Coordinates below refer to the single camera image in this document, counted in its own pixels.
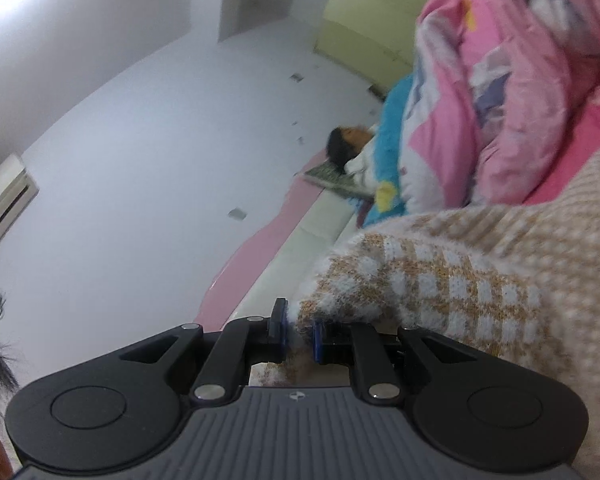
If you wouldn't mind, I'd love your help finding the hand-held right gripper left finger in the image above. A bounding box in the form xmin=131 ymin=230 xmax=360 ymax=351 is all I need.
xmin=119 ymin=298 xmax=288 ymax=407

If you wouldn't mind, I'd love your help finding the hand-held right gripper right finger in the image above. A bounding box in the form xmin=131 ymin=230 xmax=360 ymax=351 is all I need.
xmin=311 ymin=319 xmax=477 ymax=405

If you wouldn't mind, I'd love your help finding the beige white houndstooth sweater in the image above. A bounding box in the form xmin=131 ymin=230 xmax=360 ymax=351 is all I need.
xmin=250 ymin=145 xmax=600 ymax=480

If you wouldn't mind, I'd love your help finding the pink white headboard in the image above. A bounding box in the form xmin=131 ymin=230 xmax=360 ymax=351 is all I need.
xmin=192 ymin=180 xmax=366 ymax=336

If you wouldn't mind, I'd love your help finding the patterned grey pillow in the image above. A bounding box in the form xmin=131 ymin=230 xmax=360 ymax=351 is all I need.
xmin=302 ymin=160 xmax=376 ymax=198

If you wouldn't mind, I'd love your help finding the pink blue floral quilt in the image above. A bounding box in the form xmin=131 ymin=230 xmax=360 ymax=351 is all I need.
xmin=352 ymin=0 xmax=600 ymax=228

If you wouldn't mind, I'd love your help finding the white air conditioner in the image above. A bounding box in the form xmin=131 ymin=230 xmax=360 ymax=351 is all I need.
xmin=0 ymin=154 xmax=40 ymax=267

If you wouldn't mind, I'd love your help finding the pale yellow wardrobe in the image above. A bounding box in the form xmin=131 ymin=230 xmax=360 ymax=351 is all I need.
xmin=314 ymin=0 xmax=438 ymax=96

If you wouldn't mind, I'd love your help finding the pink floral bed sheet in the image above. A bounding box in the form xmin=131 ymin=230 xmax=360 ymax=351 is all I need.
xmin=525 ymin=72 xmax=600 ymax=206

